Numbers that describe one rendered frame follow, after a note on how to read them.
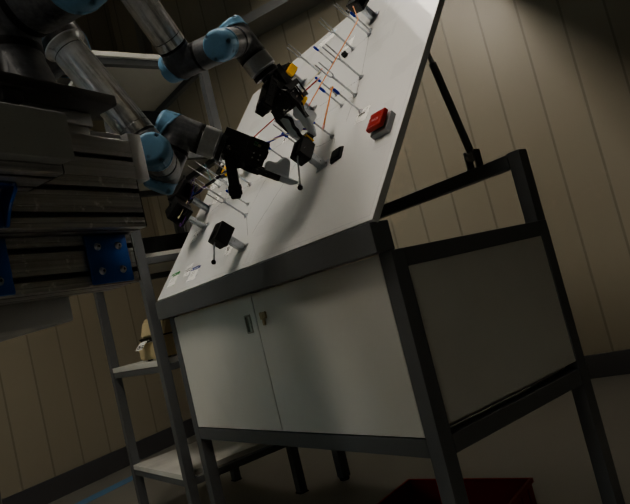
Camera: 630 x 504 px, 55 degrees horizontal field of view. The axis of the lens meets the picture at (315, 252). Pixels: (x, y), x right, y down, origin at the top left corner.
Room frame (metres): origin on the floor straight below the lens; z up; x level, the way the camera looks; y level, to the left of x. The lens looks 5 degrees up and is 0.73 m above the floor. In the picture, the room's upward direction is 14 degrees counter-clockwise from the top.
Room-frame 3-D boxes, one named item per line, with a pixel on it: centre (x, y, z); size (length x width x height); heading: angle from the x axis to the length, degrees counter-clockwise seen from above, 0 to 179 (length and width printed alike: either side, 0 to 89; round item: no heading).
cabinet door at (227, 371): (1.93, 0.37, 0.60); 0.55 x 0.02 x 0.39; 38
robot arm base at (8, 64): (0.97, 0.42, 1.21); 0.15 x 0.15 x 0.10
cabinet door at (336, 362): (1.50, 0.04, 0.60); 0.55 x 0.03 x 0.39; 38
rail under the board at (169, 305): (1.70, 0.22, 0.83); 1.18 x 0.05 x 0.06; 38
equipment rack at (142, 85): (2.57, 0.63, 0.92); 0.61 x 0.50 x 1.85; 38
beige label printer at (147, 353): (2.44, 0.60, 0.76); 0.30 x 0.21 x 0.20; 131
